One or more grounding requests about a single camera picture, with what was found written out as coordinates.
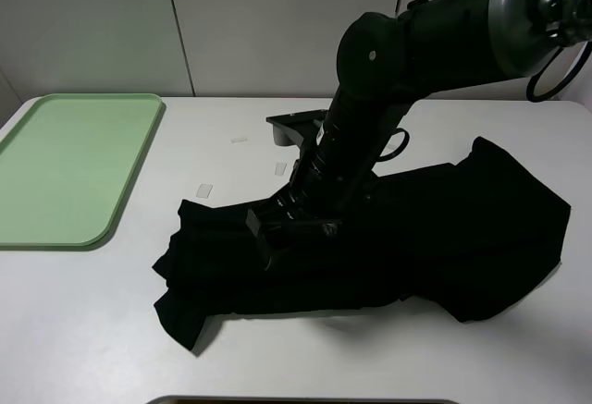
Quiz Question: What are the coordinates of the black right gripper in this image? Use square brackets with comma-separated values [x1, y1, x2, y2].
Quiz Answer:
[246, 185, 370, 270]

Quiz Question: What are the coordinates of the black short sleeve shirt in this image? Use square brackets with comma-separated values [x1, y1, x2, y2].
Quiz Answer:
[154, 138, 571, 349]

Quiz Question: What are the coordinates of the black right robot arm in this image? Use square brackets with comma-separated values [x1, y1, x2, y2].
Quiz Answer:
[246, 0, 591, 265]

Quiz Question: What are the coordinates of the light green plastic tray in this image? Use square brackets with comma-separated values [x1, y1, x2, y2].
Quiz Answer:
[1, 93, 164, 249]

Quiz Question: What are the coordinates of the clear tape marker middle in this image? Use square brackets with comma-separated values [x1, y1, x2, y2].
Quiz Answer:
[275, 162, 288, 177]

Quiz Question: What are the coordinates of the clear tape marker far left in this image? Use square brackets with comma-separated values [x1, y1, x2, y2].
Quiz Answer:
[196, 184, 213, 199]

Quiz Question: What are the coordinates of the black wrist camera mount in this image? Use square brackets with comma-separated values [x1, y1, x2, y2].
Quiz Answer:
[265, 109, 327, 148]

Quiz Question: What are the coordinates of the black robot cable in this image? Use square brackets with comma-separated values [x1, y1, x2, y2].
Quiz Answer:
[526, 38, 592, 103]

